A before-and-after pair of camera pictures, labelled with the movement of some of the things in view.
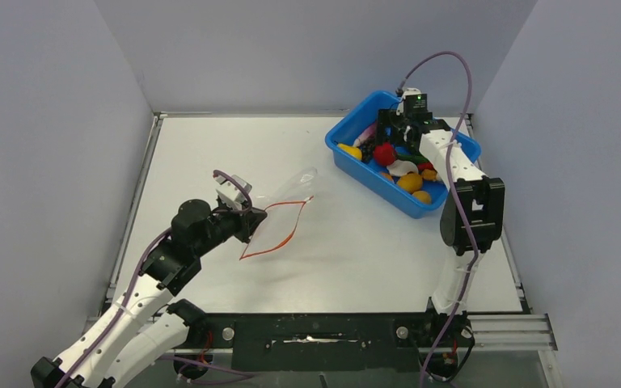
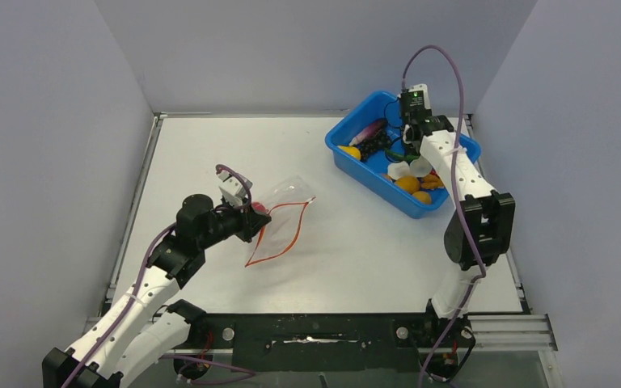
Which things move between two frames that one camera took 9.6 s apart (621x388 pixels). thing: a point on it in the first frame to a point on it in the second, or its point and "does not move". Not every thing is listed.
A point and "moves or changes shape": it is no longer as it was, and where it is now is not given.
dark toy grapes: (367, 151) does not move
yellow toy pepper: (355, 152) does not move
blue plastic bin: (398, 175) does not move
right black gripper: (388, 119) to (408, 146)
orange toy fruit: (411, 183) does not move
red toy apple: (385, 154) to (259, 206)
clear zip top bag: (284, 206) moves or changes shape
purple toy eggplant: (367, 132) does not move
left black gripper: (252, 219) does not move
